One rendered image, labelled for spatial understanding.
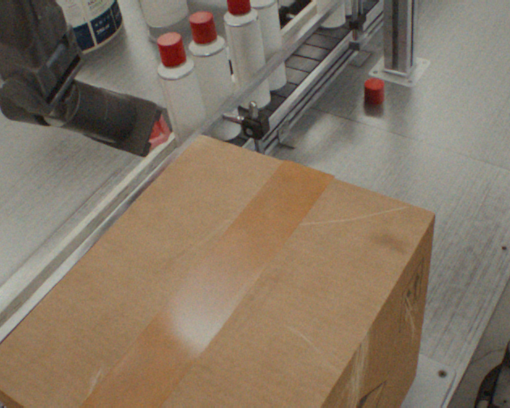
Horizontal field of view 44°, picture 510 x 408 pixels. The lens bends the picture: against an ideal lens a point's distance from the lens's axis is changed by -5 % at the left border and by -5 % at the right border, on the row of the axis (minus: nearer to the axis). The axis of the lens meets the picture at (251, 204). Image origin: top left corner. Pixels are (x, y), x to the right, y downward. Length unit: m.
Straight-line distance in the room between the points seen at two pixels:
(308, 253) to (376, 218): 0.07
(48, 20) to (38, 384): 0.33
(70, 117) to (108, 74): 0.51
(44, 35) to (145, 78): 0.55
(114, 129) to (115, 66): 0.48
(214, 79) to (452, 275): 0.42
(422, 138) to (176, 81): 0.41
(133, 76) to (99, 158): 0.17
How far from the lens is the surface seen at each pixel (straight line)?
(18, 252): 1.02
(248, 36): 0.97
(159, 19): 1.25
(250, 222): 0.54
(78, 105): 0.72
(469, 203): 0.96
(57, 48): 0.69
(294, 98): 1.07
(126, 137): 0.80
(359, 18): 1.14
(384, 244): 0.52
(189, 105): 0.90
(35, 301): 0.77
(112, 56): 1.28
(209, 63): 0.91
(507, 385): 1.43
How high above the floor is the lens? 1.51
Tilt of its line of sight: 45 degrees down
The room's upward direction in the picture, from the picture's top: 11 degrees counter-clockwise
